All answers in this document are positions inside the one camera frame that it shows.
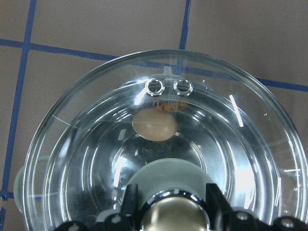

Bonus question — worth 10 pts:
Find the white steel cooking pot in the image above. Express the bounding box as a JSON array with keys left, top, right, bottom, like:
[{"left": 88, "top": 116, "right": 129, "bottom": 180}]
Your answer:
[{"left": 13, "top": 81, "right": 301, "bottom": 231}]

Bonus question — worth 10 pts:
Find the brown egg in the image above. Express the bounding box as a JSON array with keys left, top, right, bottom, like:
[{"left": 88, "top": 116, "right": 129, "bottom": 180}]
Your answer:
[{"left": 132, "top": 108, "right": 178, "bottom": 141}]

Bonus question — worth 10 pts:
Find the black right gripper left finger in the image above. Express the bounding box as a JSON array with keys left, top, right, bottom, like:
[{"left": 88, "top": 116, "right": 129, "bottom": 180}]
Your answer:
[{"left": 55, "top": 184, "right": 139, "bottom": 231}]

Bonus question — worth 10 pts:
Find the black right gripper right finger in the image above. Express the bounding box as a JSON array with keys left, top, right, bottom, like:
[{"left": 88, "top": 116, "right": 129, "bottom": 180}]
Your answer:
[{"left": 205, "top": 183, "right": 308, "bottom": 231}]

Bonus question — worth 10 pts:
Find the glass pot lid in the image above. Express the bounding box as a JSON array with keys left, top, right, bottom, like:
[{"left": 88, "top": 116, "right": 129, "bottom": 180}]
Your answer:
[{"left": 23, "top": 50, "right": 308, "bottom": 231}]

